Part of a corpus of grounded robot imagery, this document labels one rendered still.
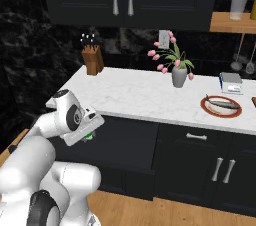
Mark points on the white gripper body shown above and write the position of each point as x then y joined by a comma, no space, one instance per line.
83,130

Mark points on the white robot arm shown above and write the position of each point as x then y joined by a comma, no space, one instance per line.
31,156

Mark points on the large black drawer front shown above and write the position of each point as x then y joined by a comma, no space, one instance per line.
130,143

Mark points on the brown wooden knife block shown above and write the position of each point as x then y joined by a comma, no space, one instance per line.
93,60

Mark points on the brown cutting board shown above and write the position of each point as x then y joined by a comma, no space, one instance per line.
254,101

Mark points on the black base cupboard door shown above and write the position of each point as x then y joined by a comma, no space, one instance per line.
186,173
241,183

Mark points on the grey vase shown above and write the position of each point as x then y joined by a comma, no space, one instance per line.
179,77

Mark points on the pink tulips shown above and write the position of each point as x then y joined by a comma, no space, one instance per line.
173,55

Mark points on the grey fish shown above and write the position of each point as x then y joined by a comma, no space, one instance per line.
223,104

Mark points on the blue and white box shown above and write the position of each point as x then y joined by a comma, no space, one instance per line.
231,83

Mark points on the hanging silver ladle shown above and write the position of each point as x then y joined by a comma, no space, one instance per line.
236,65

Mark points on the hanging silver skimmer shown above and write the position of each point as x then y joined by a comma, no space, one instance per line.
250,66

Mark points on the clear glass cup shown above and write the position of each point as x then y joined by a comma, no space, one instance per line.
238,6

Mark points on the yellow-green bottle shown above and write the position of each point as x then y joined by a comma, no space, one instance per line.
253,10

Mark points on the white wall socket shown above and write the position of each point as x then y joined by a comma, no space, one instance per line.
163,39

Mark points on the wooden wall shelf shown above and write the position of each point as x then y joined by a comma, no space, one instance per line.
230,23

